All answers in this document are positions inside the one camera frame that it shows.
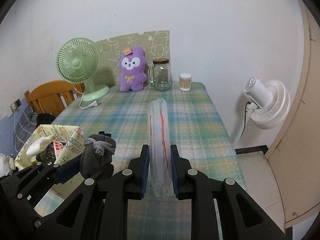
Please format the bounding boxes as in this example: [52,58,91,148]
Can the pink wet wipes pack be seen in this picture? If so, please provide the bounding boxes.
[53,141,64,158]

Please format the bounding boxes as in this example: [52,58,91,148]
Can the white towel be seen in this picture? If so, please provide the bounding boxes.
[26,135,55,157]

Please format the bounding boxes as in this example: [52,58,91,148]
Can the gray socks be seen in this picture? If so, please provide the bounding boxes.
[80,131,116,179]

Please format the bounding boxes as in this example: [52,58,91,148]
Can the clear plastic pencil pouch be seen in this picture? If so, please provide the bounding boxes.
[147,98,174,197]

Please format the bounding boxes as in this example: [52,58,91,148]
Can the yellow cartoon storage box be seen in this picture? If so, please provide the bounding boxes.
[15,125,85,170]

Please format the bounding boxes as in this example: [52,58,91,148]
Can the white crumpled cloth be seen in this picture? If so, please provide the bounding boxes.
[0,153,16,178]

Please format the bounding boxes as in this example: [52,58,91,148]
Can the black clothing on chair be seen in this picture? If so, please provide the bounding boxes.
[36,113,56,127]

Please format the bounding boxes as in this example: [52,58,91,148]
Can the blue plaid pillow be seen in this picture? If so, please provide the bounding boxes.
[14,106,37,155]

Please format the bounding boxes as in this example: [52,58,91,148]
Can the wooden bed headboard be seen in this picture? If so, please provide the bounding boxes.
[24,80,85,117]

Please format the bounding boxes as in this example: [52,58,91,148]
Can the beige door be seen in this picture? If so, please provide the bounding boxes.
[266,1,319,228]

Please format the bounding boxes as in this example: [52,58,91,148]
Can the green desk fan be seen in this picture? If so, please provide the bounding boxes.
[56,37,110,109]

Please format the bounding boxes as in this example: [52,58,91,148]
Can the white standing fan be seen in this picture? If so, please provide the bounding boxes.
[236,76,291,137]

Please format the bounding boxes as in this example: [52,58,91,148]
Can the purple plush bear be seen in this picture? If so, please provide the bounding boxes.
[118,46,148,92]

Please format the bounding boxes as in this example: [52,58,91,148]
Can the glass mason jar mug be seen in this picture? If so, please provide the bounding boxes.
[149,59,171,91]

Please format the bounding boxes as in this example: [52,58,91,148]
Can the cotton swab container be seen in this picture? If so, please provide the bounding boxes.
[179,73,192,92]

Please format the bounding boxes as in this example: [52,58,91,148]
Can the green patterned board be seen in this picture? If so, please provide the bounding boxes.
[93,30,170,87]

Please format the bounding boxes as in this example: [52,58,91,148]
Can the wall power outlet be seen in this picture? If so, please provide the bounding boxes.
[10,99,22,113]

